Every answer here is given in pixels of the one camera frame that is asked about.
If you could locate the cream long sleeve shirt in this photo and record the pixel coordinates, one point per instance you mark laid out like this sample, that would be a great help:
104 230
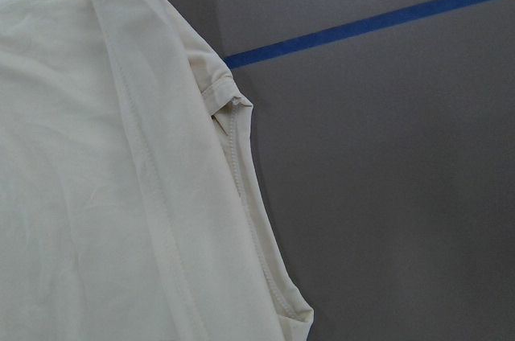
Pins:
130 206

